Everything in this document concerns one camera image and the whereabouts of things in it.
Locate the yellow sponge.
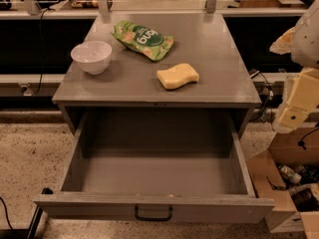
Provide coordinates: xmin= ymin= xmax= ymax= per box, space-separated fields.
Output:
xmin=157 ymin=63 xmax=199 ymax=90

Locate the black drawer handle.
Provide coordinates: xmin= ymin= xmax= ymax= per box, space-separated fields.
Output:
xmin=135 ymin=205 xmax=172 ymax=222

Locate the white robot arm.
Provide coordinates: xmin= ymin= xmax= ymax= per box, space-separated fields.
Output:
xmin=270 ymin=0 xmax=319 ymax=133

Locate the plastic bottle in box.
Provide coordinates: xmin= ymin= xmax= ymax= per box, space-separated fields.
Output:
xmin=278 ymin=164 xmax=301 ymax=184

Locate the brown cardboard box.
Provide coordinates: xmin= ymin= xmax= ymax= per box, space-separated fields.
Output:
xmin=247 ymin=127 xmax=319 ymax=239

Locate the white bowl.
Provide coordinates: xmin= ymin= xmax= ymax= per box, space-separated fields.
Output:
xmin=71 ymin=41 xmax=113 ymax=75

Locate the grey metal cabinet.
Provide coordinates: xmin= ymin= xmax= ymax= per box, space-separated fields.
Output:
xmin=53 ymin=12 xmax=260 ymax=133

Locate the black floor stand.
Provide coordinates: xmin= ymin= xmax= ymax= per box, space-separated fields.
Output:
xmin=0 ymin=197 xmax=43 ymax=239

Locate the green snack bag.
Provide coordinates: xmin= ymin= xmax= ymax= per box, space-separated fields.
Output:
xmin=112 ymin=21 xmax=174 ymax=62

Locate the black cable on left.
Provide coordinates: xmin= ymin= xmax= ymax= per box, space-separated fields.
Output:
xmin=20 ymin=7 xmax=56 ymax=97

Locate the open grey top drawer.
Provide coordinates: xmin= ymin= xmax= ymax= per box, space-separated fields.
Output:
xmin=34 ymin=108 xmax=274 ymax=223

